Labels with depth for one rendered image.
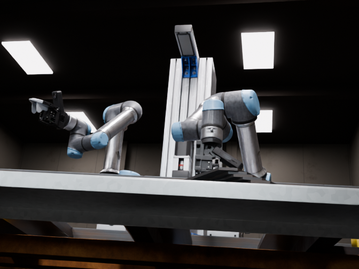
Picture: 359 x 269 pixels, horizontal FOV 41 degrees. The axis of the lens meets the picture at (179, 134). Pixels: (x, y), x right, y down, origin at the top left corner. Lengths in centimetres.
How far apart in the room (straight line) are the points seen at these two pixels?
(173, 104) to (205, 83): 22
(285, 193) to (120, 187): 29
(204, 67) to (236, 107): 77
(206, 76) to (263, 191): 198
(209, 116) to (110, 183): 82
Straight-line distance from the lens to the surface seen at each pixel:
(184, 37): 262
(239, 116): 211
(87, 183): 90
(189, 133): 178
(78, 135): 239
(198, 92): 275
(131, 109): 253
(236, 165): 160
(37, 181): 93
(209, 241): 183
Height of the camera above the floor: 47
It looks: 24 degrees up
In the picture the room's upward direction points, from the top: 4 degrees clockwise
